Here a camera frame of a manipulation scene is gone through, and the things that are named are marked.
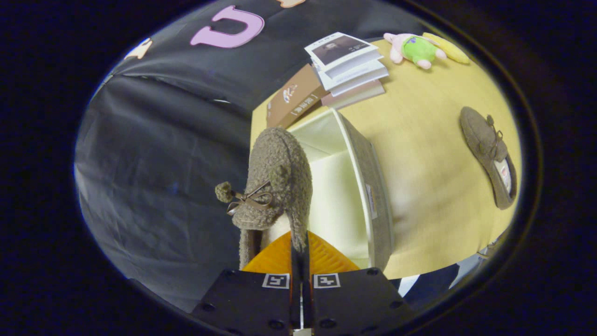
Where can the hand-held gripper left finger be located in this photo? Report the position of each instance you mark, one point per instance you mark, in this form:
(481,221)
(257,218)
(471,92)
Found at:
(252,298)

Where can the white portrait cover book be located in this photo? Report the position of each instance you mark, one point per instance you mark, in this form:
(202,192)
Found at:
(340,49)

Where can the grey fabric storage box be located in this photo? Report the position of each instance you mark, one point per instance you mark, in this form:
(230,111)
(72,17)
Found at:
(336,205)

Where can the black backdrop cloth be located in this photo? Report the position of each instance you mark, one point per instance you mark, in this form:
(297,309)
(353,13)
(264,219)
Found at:
(163,163)

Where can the brown fuzzy shoe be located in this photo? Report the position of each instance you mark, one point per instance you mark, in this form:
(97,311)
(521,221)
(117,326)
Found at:
(475,135)
(275,158)

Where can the white thick book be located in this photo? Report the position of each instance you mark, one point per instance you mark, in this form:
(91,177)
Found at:
(359,75)
(366,87)

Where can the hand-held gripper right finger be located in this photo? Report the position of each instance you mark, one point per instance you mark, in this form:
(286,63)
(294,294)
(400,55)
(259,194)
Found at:
(354,298)

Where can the pale pink book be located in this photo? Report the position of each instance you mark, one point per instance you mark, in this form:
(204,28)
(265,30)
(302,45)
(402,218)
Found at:
(354,98)

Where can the green and pink plush toy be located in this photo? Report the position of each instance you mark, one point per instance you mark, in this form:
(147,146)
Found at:
(419,49)

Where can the brown book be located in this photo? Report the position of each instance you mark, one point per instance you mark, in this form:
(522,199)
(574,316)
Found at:
(294,98)

